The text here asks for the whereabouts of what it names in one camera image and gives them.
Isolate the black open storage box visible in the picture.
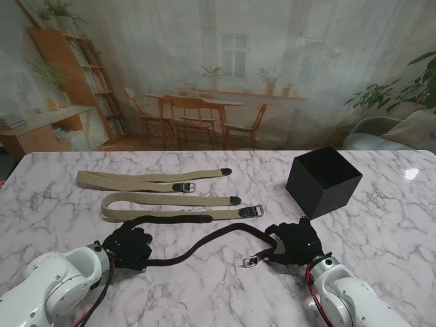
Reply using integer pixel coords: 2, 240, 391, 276
285, 145, 364, 221

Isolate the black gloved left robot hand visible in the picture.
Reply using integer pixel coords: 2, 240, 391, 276
102, 220, 153, 272

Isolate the printed room scene backdrop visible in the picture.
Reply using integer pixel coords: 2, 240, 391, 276
0, 0, 436, 153

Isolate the dark brown woven belt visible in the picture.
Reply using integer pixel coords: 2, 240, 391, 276
122, 213, 283, 270

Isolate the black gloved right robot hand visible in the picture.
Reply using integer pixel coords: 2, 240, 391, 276
264, 217, 328, 266

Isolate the beige woven belt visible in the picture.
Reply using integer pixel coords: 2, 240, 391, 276
76, 167, 233, 193
101, 191, 265, 222

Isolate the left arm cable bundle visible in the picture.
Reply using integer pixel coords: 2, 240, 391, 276
73, 260, 115, 327

